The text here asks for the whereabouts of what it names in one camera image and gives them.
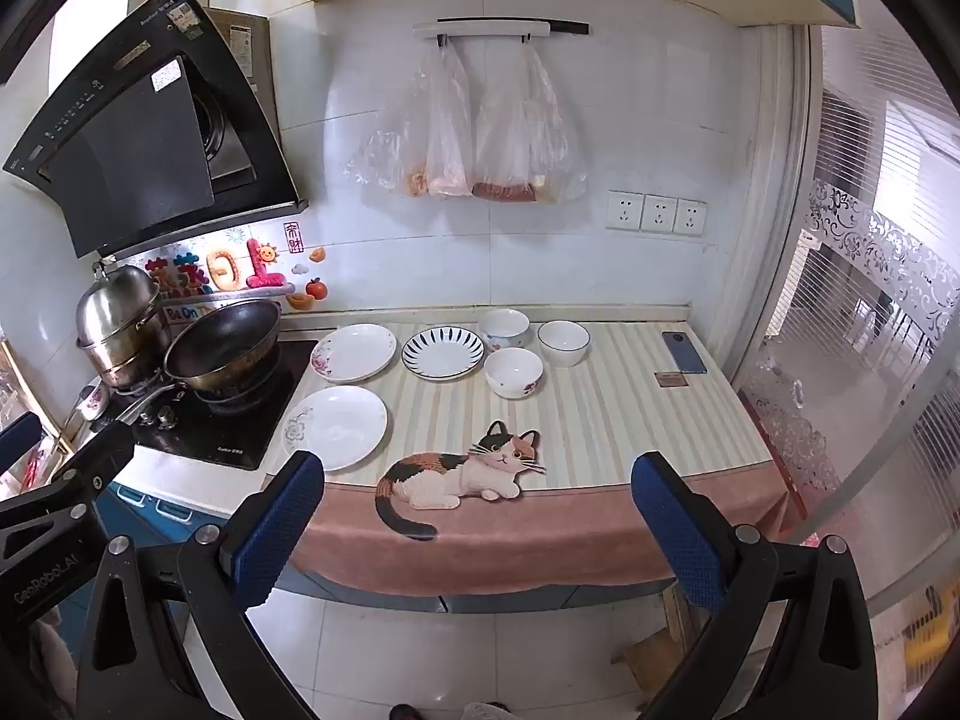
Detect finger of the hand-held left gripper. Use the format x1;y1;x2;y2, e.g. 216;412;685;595
0;411;43;477
0;420;137;533

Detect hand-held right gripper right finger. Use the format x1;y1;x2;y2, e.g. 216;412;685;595
630;452;878;720

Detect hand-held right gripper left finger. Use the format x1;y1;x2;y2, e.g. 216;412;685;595
75;450;327;720

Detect white bowl blue rim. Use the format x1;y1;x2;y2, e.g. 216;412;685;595
537;320;591;368

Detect wooden rack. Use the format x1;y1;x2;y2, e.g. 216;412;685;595
0;337;65;458

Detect small floral mug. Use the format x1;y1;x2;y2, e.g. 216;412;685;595
64;382;110;425

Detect black glass gas stove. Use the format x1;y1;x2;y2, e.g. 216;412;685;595
90;337;320;472

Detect wooden stool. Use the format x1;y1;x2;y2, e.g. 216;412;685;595
609;585;751;691

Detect large white plate grey flower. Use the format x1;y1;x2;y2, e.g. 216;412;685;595
281;385;389;473

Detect striped cat print counter mat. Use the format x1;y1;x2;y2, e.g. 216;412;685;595
289;319;788;597

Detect stainless steel steamer pot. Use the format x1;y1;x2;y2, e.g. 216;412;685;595
75;261;172;391

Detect dark wok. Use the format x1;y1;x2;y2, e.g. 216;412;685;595
112;298;284;428

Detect blue smartphone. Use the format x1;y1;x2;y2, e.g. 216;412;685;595
661;330;709;376

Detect white plate pink flowers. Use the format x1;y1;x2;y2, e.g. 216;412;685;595
310;323;398;385

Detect white bowl red flower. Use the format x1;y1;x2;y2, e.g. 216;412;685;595
483;347;545;400

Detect white plate black striped rim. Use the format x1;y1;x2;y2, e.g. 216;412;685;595
401;327;486;380

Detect white bowl blue floral outside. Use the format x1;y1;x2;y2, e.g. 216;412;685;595
478;307;533;352

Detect patterned glass sliding door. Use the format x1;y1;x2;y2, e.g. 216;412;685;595
731;26;960;616

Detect black range hood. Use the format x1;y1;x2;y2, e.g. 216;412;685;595
2;0;310;260

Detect clear plastic bag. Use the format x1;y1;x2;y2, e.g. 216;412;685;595
471;41;590;205
424;45;477;200

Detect group of colourful wall stickers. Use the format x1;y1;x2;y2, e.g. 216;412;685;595
146;221;331;312

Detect white wall hook rail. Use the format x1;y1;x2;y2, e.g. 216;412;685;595
412;17;590;42

